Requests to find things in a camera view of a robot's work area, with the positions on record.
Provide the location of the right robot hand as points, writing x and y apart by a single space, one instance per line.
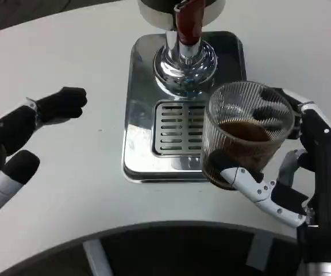
326 172

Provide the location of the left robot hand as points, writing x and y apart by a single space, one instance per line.
7 129

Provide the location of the clear ribbed glass cup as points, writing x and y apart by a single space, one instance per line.
240 141

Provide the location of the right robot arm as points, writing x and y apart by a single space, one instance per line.
326 269

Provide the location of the steel drip tray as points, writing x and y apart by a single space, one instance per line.
139 86

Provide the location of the slotted steel drip grid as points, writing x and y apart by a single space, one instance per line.
174 129

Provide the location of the black drink dispenser chrome stand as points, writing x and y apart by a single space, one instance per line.
168 69

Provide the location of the grey counter frame bar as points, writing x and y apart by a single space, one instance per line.
258 248
98 257

